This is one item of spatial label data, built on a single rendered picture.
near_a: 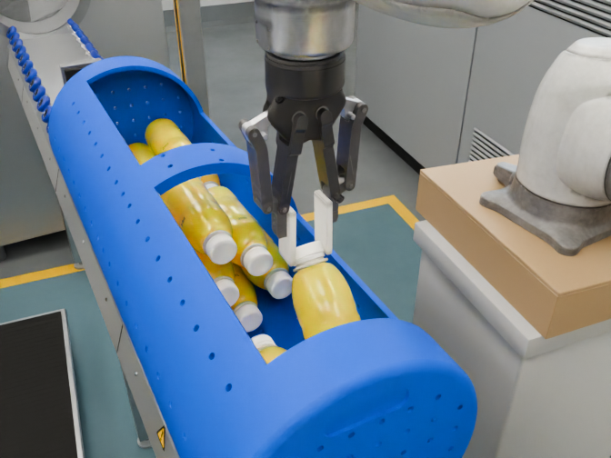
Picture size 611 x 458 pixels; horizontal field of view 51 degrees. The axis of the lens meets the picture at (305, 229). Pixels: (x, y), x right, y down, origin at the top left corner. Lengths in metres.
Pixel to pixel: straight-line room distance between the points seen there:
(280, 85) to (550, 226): 0.54
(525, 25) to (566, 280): 1.67
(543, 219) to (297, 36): 0.57
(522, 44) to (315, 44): 1.99
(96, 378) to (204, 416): 1.72
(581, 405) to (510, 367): 0.21
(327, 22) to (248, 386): 0.32
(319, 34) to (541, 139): 0.49
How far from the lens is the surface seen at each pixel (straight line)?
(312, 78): 0.58
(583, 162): 0.94
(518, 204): 1.03
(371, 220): 2.96
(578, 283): 0.94
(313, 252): 0.70
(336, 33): 0.57
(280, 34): 0.56
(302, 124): 0.61
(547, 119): 0.96
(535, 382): 1.06
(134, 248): 0.79
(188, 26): 1.89
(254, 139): 0.60
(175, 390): 0.65
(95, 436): 2.15
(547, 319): 0.94
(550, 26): 2.41
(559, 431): 1.23
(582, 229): 1.02
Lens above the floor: 1.63
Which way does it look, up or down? 34 degrees down
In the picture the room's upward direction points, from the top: straight up
